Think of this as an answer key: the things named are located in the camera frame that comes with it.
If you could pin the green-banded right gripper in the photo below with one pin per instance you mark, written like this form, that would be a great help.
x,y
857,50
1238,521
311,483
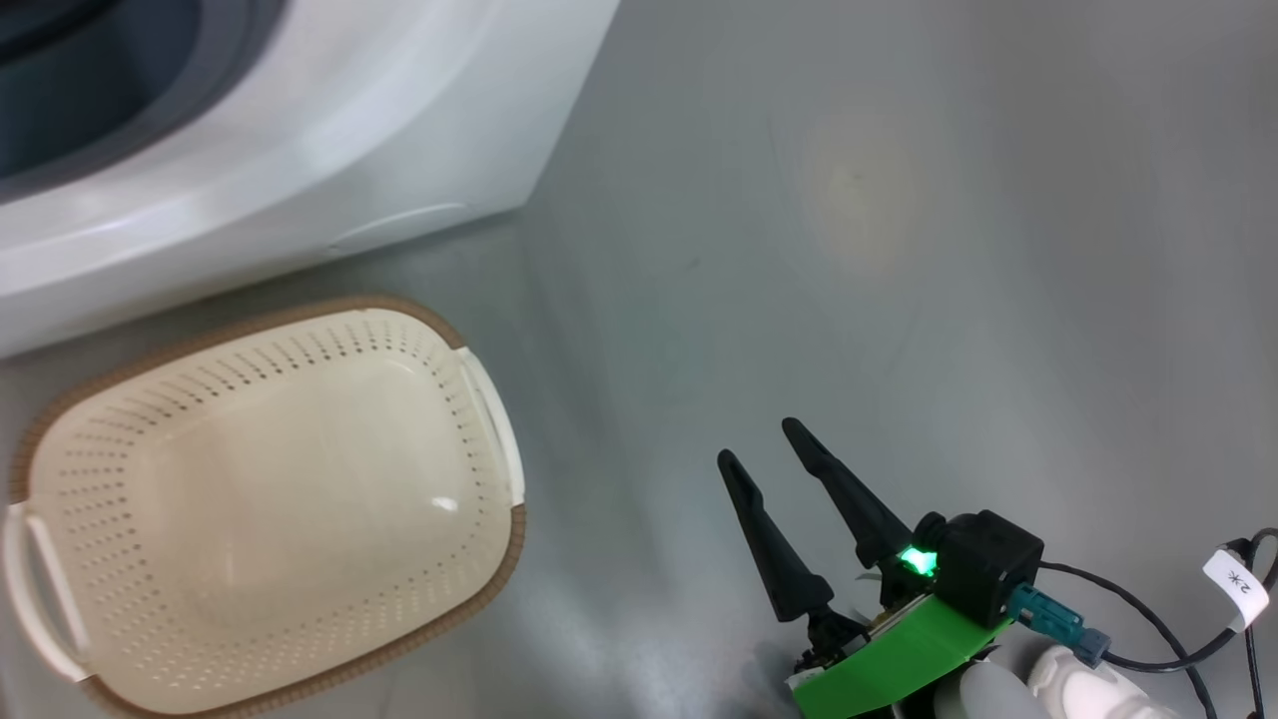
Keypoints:
x,y
899,659

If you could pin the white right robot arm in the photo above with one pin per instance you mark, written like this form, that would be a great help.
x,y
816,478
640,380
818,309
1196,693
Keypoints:
x,y
1058,694

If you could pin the cream perforated laundry basket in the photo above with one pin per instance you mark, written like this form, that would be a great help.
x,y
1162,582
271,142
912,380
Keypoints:
x,y
270,499

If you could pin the white front-load washing machine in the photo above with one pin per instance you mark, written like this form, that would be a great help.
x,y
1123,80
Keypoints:
x,y
399,130

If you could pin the grey rubber door gasket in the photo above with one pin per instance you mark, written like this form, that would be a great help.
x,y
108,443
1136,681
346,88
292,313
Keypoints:
x,y
225,60

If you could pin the round drain filter cover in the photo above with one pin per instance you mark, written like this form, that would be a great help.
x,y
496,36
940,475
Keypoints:
x,y
399,225

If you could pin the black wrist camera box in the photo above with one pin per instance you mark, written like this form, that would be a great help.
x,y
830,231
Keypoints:
x,y
983,564

